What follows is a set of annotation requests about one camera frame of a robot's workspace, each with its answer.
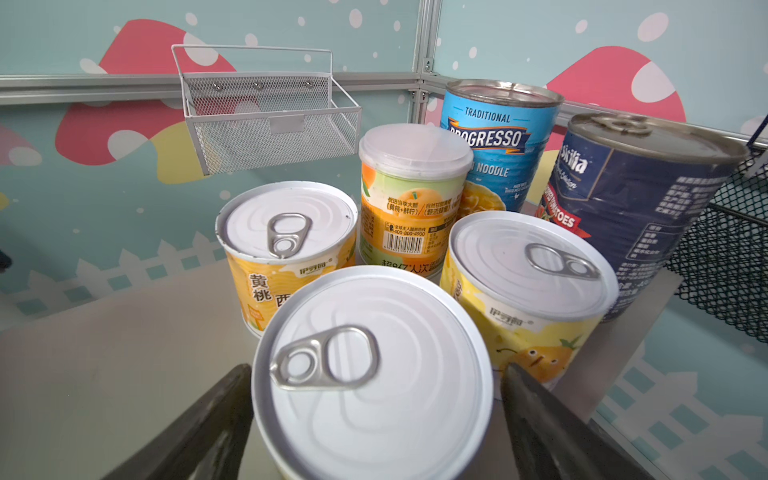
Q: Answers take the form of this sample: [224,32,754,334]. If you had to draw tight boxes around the white lid small can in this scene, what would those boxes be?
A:
[440,211,619,390]

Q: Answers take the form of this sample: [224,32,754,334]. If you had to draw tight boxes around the green yellow white lid can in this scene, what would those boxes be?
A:
[358,123,473,278]

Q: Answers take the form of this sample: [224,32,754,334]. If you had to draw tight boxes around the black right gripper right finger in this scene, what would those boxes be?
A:
[501,364,651,479]

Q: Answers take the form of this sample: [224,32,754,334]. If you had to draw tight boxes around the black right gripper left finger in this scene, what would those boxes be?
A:
[106,364,254,479]

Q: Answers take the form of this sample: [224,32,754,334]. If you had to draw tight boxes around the grey metal cabinet counter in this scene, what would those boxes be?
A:
[1,261,682,479]

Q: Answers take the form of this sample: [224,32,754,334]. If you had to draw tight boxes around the blue chicken noodle soup can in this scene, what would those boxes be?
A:
[440,79,565,217]

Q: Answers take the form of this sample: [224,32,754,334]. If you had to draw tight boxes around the black wire mesh basket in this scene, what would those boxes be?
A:
[667,119,767,343]

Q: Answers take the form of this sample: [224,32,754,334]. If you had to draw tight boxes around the dark chopped tomatoes can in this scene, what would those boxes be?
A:
[535,113,748,321]

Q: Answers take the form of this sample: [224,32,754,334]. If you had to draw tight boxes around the white wire mesh basket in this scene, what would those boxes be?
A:
[171,43,362,176]

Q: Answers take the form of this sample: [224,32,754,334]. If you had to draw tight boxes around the yellow can silver lid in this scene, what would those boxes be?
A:
[215,181,359,337]

